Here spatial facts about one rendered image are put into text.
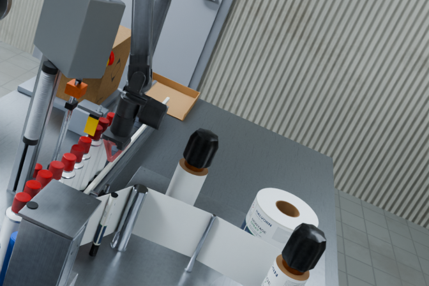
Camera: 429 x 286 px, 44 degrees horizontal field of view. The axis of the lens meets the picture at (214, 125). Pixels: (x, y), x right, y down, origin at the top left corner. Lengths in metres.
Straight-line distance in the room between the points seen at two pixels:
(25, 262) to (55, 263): 0.06
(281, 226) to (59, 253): 0.71
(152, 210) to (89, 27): 0.49
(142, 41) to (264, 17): 2.63
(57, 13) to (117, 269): 0.62
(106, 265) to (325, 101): 3.01
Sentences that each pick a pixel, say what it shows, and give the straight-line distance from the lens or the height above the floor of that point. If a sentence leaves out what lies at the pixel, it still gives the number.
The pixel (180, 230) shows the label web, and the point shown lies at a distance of 1.38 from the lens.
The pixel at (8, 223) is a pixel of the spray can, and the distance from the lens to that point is 1.18.
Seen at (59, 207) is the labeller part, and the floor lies 1.14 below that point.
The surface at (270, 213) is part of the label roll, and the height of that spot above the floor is 1.02.
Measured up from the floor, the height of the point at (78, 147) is 1.08.
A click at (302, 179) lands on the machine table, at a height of 0.83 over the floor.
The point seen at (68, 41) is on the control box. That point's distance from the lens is 1.20.
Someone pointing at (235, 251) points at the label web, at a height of 1.00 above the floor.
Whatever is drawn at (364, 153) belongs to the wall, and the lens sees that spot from 4.31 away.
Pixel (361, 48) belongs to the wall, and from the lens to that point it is 4.04.
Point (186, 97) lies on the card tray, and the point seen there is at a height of 0.83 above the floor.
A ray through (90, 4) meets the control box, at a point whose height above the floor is 1.46.
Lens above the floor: 1.78
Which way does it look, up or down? 23 degrees down
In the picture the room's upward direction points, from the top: 24 degrees clockwise
